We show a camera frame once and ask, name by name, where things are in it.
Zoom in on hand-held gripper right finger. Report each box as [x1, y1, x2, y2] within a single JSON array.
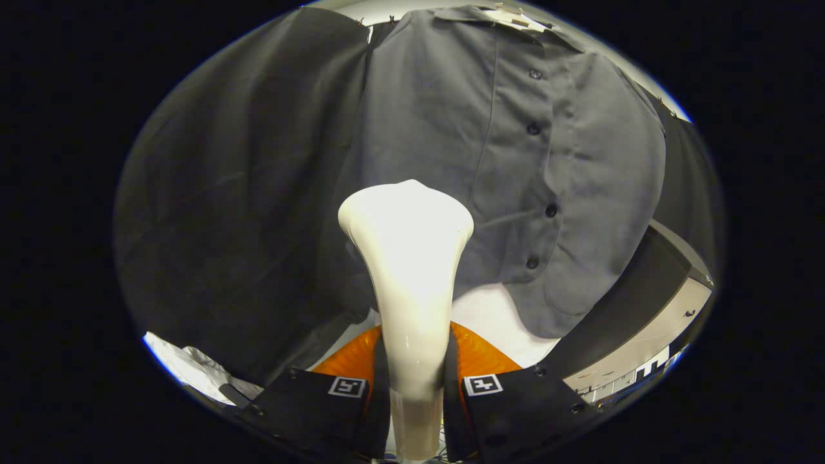
[[443, 320, 603, 461]]

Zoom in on grey cabinet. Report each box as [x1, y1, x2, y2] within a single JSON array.
[[535, 219, 715, 403]]

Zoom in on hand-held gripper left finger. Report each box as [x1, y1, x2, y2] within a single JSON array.
[[222, 324, 392, 461]]

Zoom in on grey button shirt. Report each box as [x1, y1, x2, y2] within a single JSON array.
[[316, 5, 666, 340]]

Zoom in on white crumpled sheet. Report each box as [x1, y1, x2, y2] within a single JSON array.
[[143, 332, 264, 407]]

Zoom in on cream clothes hanger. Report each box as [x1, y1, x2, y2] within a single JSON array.
[[493, 3, 548, 32]]

